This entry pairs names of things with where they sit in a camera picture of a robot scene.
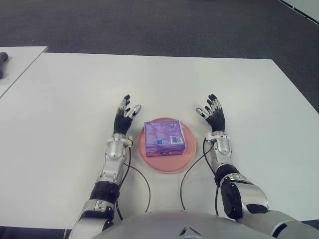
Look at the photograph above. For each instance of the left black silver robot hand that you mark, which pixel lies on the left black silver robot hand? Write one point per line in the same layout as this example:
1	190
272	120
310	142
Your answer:
122	123

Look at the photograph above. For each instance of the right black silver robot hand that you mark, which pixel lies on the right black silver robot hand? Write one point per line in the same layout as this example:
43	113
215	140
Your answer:
217	120

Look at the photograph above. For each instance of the purple tissue paper pack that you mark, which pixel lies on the purple tissue paper pack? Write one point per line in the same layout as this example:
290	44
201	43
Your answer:
162	137

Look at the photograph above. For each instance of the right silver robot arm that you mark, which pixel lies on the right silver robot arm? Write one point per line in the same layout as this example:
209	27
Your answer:
244	196

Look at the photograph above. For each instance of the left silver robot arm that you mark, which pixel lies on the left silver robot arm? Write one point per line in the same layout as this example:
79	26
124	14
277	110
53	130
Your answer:
114	154

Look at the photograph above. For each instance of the pink round plate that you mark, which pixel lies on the pink round plate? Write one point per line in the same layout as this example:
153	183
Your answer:
164	165

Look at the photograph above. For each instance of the grey robot torso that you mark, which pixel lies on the grey robot torso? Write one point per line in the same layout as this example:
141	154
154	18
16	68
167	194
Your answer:
159	225

